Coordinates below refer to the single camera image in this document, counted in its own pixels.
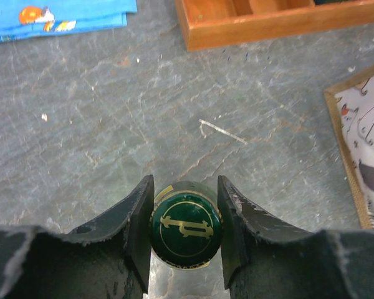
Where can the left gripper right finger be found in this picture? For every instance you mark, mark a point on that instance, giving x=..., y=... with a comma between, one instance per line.
x=266, y=257

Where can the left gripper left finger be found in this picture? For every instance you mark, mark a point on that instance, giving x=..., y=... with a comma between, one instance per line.
x=106, y=257

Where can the green glass bottle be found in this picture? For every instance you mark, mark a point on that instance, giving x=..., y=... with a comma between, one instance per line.
x=186, y=226

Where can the canvas tote bag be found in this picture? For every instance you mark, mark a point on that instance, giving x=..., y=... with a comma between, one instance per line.
x=351, y=108

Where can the orange wooden compartment tray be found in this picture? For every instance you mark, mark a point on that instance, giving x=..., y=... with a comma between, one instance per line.
x=209, y=24

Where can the blue patterned cloth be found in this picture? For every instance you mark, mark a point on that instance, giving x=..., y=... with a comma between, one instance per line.
x=23, y=19

